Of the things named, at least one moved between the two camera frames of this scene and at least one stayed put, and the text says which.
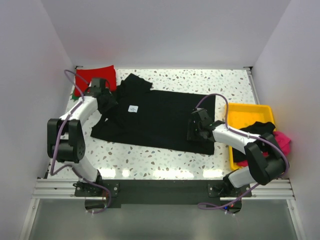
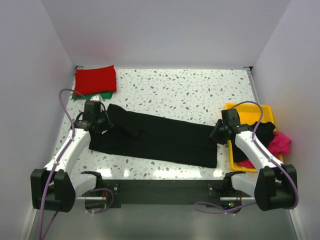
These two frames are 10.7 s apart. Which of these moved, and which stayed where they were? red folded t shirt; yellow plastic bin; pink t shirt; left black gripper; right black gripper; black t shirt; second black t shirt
Moved: left black gripper; right black gripper; black t shirt
Stayed: red folded t shirt; pink t shirt; yellow plastic bin; second black t shirt
